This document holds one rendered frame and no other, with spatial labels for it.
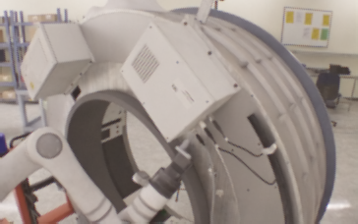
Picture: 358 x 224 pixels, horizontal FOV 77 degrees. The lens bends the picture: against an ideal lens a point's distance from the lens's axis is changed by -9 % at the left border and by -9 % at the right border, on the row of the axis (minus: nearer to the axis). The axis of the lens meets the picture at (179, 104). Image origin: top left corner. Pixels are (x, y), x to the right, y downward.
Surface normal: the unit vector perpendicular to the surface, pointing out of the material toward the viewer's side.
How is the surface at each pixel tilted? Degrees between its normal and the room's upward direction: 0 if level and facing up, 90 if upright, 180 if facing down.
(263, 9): 90
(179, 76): 90
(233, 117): 90
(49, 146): 65
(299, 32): 90
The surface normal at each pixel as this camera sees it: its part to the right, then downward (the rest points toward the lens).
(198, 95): -0.61, 0.23
